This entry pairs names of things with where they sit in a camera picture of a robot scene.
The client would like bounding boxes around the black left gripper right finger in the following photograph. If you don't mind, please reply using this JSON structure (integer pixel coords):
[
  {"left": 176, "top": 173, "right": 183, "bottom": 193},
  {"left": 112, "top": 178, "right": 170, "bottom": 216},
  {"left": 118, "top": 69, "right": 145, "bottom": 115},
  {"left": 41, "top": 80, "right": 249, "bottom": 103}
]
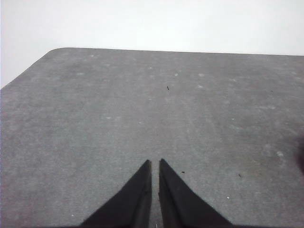
[{"left": 158, "top": 158, "right": 235, "bottom": 228}]

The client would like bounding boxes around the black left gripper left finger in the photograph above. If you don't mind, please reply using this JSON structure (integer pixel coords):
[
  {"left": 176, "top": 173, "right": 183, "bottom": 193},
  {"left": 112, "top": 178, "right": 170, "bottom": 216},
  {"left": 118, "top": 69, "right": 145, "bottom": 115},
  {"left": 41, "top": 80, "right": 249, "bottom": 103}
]
[{"left": 79, "top": 160, "right": 152, "bottom": 228}]

